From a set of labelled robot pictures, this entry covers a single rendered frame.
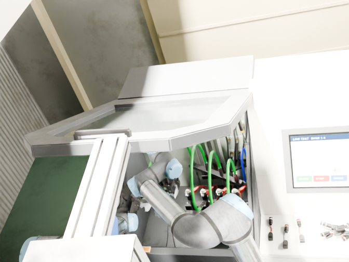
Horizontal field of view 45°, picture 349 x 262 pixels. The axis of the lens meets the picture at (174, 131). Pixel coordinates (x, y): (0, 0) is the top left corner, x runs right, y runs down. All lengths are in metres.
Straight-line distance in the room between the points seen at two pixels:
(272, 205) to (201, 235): 0.82
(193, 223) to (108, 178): 0.41
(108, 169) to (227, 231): 0.49
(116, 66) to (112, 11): 0.59
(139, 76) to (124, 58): 1.90
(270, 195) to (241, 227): 0.71
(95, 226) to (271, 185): 1.23
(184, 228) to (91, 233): 0.49
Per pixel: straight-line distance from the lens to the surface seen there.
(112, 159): 1.10
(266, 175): 2.02
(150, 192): 1.57
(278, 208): 2.13
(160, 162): 1.68
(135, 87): 2.27
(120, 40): 4.14
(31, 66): 4.61
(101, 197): 1.02
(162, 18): 3.90
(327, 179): 2.02
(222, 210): 1.37
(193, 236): 1.37
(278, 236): 2.09
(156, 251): 2.20
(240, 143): 2.24
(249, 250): 1.46
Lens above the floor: 2.72
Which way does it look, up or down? 40 degrees down
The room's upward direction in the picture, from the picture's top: 18 degrees counter-clockwise
